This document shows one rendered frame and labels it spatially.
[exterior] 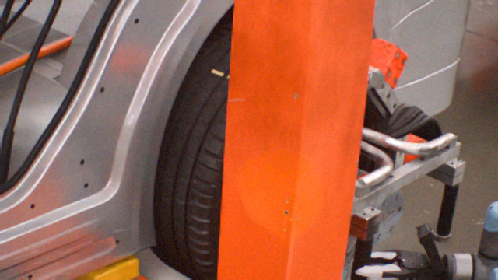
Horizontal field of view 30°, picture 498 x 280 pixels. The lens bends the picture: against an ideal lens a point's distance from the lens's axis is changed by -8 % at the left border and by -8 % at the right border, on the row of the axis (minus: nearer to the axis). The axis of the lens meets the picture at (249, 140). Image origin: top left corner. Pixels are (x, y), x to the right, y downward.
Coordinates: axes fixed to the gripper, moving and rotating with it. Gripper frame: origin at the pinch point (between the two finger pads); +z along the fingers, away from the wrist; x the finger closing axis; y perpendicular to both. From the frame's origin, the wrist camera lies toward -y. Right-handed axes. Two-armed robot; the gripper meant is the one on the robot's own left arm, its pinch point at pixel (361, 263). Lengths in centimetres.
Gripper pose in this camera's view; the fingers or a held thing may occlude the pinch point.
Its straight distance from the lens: 201.3
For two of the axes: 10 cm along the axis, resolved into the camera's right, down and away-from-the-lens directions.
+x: -0.4, -4.3, 9.0
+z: -10.0, -0.4, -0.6
